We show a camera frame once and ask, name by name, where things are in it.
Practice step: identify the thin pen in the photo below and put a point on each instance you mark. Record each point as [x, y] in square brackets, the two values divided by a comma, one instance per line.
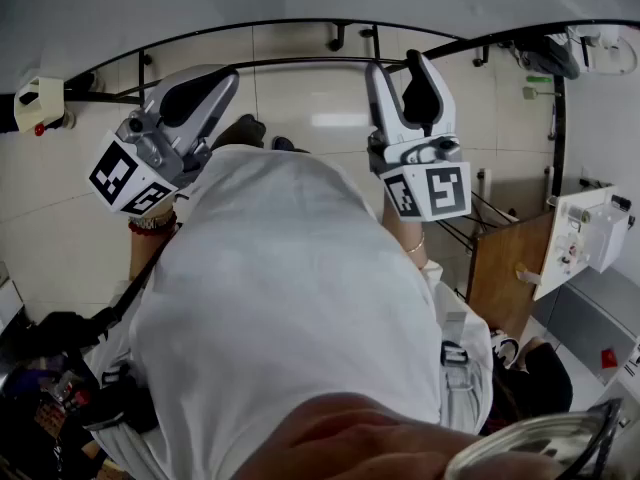
[552, 123]

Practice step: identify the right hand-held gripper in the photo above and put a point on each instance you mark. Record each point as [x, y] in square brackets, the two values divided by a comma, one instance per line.
[445, 190]

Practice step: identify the black metal table frame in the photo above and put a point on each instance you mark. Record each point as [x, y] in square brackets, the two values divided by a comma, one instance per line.
[300, 22]
[560, 133]

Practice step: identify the clear eyeglasses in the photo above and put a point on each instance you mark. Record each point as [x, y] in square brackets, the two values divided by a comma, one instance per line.
[530, 438]

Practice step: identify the white device box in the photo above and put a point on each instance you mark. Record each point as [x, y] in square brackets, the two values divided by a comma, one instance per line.
[595, 233]

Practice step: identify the white holder with red button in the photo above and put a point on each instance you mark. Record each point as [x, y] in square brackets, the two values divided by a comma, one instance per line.
[47, 98]

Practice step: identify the person's white shirt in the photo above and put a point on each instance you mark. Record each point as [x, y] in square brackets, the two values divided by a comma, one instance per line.
[300, 293]

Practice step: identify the person's dark shoe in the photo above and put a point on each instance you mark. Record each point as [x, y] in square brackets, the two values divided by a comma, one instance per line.
[285, 144]

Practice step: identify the small grey-green square pad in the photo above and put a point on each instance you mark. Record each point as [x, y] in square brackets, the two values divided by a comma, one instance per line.
[530, 93]

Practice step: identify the black waist pack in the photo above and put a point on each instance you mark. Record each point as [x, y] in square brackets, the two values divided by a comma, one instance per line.
[120, 408]

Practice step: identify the thin gold bangle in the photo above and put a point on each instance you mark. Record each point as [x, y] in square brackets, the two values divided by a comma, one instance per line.
[417, 245]

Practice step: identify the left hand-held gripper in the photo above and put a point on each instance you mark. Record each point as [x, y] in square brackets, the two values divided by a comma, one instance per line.
[112, 173]

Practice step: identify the grey metal cabinet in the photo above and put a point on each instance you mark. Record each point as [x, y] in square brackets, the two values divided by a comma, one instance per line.
[585, 318]

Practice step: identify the person's right forearm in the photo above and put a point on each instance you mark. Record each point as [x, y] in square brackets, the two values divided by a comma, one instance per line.
[400, 228]

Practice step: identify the dark backpack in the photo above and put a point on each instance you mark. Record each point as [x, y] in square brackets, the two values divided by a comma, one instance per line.
[550, 58]

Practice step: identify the brown wooden board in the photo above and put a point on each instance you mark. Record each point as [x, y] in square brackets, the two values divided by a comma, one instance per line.
[505, 268]

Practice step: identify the silver link wristwatch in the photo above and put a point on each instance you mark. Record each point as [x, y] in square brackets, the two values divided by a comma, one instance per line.
[150, 222]

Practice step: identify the red sticker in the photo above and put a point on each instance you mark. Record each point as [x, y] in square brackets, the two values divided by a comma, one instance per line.
[609, 358]

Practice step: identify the person's dark trousers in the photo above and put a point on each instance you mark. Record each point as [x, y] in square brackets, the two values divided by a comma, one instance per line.
[245, 128]

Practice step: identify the person's left forearm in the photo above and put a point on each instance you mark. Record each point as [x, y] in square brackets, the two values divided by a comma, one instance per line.
[142, 253]

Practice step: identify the person's face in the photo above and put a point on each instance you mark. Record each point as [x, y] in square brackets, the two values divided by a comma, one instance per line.
[350, 443]

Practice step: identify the beige tape piece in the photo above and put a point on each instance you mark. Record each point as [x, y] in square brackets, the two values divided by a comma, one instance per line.
[527, 274]

